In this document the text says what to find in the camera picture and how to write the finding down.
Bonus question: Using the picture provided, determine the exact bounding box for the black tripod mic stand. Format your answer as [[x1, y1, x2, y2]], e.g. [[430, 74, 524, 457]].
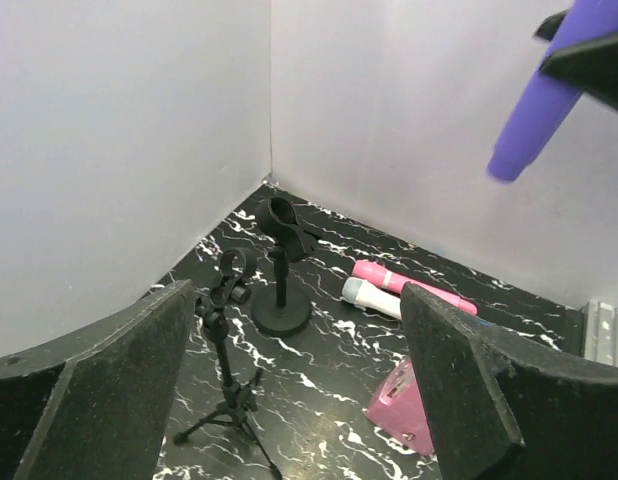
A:
[[171, 248, 283, 479]]

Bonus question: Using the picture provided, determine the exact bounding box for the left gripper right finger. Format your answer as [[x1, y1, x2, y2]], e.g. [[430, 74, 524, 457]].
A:
[[401, 284, 618, 479]]

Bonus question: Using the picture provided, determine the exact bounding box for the purple microphone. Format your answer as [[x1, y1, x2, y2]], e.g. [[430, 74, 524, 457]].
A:
[[487, 0, 618, 183]]

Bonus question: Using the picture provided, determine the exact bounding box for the pink microphone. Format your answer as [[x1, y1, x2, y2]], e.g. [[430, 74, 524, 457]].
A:
[[351, 258, 479, 316]]

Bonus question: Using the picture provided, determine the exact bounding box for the white microphone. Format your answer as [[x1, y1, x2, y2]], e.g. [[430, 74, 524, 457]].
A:
[[341, 277, 402, 321]]

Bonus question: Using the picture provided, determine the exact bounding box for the black round-base mic stand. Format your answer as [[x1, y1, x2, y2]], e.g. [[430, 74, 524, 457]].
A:
[[251, 196, 322, 338]]

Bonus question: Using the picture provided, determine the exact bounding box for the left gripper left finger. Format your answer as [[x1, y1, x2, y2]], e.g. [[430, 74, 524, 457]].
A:
[[0, 280, 196, 479]]

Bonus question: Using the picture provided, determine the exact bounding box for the aluminium frame rail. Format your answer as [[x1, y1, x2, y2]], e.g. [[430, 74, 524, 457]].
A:
[[584, 300, 618, 367]]

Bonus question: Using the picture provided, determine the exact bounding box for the pink wedge-shaped case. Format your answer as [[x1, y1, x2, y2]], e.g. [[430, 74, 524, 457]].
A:
[[365, 357, 434, 456]]

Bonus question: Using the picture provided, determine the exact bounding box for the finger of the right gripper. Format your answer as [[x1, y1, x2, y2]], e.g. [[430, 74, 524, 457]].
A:
[[533, 9, 618, 118]]

